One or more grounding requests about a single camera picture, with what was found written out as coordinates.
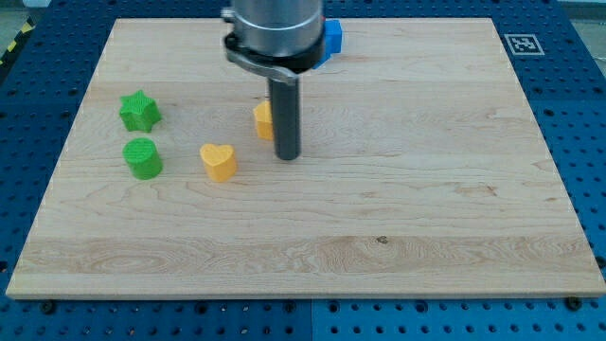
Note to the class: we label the green star block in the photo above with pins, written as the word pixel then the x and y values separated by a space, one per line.
pixel 139 112

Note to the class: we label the blue block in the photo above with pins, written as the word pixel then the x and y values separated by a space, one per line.
pixel 333 40

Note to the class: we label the dark grey pointer rod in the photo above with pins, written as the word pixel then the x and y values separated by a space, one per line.
pixel 285 112

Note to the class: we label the white fiducial marker tag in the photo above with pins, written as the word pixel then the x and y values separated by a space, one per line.
pixel 522 44

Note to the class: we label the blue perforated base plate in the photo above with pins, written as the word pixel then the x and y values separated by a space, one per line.
pixel 43 90

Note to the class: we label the green cylinder block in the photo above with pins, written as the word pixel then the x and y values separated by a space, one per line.
pixel 142 158

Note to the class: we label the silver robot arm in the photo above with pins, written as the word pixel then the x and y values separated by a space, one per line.
pixel 277 40

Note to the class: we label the wooden board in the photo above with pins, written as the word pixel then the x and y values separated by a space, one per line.
pixel 423 174

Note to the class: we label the yellow block behind rod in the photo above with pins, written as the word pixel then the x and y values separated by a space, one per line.
pixel 263 120

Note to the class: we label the yellow heart block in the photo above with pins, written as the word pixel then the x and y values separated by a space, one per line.
pixel 219 161

